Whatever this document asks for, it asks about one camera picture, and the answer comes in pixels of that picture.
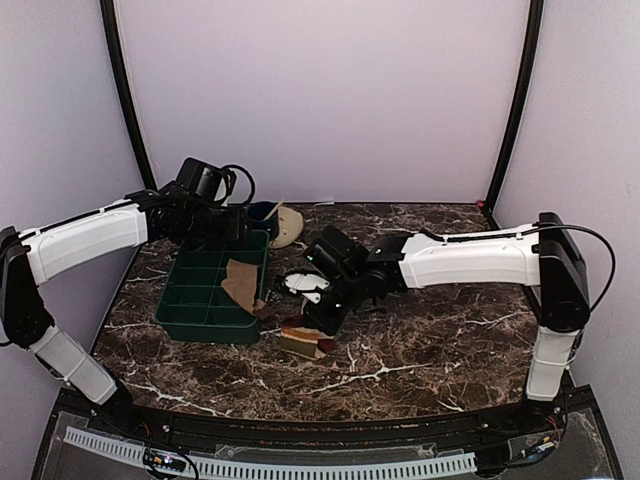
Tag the black corner post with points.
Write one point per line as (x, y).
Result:
(124, 92)
(516, 111)

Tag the black left corner post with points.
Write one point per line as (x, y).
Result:
(124, 92)

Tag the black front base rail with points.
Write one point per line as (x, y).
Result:
(484, 429)

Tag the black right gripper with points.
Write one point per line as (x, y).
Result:
(327, 324)

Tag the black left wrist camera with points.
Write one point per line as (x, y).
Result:
(207, 182)

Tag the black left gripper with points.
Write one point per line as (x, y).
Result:
(235, 229)

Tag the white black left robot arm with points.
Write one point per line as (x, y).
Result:
(34, 257)

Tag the green plastic divided tray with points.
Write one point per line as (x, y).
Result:
(194, 307)

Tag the black right corner post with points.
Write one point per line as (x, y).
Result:
(516, 111)

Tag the white slotted cable duct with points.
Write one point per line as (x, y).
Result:
(259, 463)

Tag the striped cream red sock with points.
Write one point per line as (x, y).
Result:
(308, 343)

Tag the tan brown sock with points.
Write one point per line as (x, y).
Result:
(241, 285)

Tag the cream ceramic saucer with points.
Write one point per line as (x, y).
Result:
(291, 224)

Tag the blue enamel mug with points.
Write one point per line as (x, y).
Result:
(256, 213)

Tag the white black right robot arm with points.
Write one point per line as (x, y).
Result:
(542, 255)

